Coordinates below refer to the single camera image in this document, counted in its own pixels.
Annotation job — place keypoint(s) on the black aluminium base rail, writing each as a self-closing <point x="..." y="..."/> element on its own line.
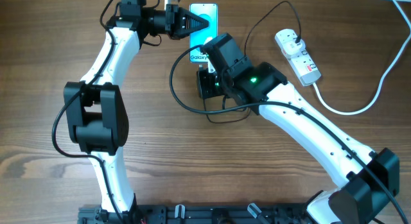
<point x="252" y="213"/>

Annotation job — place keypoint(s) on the Samsung Galaxy smartphone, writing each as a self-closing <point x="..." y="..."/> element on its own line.
<point x="208" y="12"/>

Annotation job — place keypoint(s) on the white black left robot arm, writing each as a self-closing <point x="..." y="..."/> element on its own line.
<point x="96" y="115"/>

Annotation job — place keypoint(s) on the white power strip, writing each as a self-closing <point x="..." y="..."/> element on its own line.
<point x="302" y="64"/>

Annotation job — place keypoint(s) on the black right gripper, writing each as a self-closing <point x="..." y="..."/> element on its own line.
<point x="207" y="90"/>

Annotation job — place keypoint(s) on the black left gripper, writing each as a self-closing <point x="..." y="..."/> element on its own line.
<point x="175" y="20"/>

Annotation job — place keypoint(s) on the white charger plug adapter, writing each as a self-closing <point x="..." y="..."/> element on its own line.
<point x="293" y="48"/>

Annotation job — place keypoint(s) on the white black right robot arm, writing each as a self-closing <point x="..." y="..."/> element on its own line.
<point x="365" y="180"/>

